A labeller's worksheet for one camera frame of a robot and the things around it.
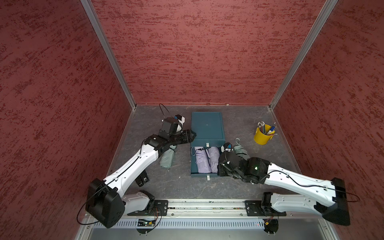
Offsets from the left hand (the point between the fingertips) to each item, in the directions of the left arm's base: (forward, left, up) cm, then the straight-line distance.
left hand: (191, 138), depth 78 cm
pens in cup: (+11, -51, -9) cm, 53 cm away
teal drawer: (-15, -2, -11) cm, 19 cm away
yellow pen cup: (+10, -46, -16) cm, 50 cm away
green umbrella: (-3, +15, -17) cm, 23 cm away
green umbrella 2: (+2, -30, -17) cm, 35 cm away
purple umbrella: (-10, -6, -8) cm, 15 cm away
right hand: (-15, -14, -6) cm, 21 cm away
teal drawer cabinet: (+7, -10, +1) cm, 12 cm away
